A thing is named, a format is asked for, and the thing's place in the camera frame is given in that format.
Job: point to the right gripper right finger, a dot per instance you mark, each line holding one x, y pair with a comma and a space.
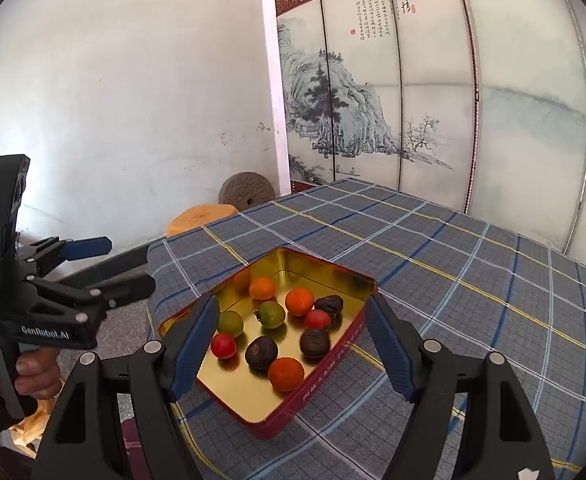
501, 437

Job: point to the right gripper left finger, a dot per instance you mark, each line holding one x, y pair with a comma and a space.
84, 440

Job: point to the dark brown passion fruit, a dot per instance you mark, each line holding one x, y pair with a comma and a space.
314, 344

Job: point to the dark passion fruit in tin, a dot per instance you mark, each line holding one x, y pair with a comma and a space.
332, 305

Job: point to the small red fruit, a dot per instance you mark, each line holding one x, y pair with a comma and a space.
317, 320

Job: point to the person left hand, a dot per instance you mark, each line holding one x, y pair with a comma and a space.
38, 374

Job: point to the plaid blue grey tablecloth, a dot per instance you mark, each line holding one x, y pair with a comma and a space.
473, 286

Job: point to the painted folding screen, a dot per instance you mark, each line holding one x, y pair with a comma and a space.
477, 105

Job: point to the red gold toffee tin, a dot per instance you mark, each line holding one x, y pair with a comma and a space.
246, 392

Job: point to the round stone millstone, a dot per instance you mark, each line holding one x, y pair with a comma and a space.
246, 190

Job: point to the green fruit in tin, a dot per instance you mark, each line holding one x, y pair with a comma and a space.
230, 323

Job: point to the orange tangerine in tin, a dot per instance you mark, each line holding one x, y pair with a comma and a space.
262, 289
299, 301

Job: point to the large orange tangerine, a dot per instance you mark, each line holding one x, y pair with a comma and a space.
285, 374

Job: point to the green round fruit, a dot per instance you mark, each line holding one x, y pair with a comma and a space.
270, 314

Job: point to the orange wooden stool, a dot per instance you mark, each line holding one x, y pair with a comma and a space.
197, 216

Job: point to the large dark passion fruit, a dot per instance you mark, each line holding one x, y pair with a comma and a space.
260, 353

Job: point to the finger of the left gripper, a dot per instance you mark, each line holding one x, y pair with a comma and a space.
93, 301
44, 256

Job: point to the red tomato fruit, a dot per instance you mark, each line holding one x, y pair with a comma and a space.
223, 346

